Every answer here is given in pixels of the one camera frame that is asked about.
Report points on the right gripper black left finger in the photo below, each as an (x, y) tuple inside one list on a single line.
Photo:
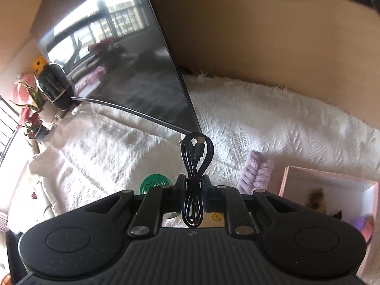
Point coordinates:
[(139, 230)]

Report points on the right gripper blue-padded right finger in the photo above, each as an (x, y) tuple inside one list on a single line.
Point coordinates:
[(229, 202)]

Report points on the lavender fuzzy headband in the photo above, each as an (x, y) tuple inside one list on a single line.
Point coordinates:
[(256, 173)]

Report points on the pink purple round sponge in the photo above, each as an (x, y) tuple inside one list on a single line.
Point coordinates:
[(365, 224)]

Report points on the black fabric bow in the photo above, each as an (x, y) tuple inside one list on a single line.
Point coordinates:
[(337, 215)]

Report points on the green lid glass jar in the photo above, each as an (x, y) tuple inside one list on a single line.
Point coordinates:
[(158, 197)]

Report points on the clear jar beige lid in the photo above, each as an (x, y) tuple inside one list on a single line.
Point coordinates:
[(213, 220)]

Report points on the white textured blanket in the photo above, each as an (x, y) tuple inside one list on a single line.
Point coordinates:
[(96, 150)]

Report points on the pink open gift box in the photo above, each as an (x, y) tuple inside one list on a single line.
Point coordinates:
[(354, 196)]

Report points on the black round speaker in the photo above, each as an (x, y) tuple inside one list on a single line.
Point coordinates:
[(56, 86)]

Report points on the pink artificial flowers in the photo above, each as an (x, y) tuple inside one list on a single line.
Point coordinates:
[(31, 100)]

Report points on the black flat screen television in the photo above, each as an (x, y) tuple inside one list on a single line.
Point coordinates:
[(114, 52)]

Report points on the yellow plush toy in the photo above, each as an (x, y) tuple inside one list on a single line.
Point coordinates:
[(38, 64)]

